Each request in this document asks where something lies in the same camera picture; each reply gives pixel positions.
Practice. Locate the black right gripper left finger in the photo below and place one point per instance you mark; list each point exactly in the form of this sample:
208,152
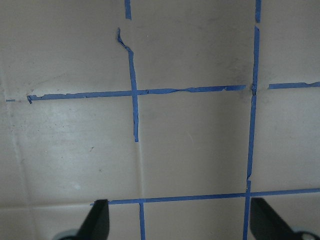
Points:
96,225

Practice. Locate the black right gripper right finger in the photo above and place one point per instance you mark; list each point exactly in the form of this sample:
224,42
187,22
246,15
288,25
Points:
266,224

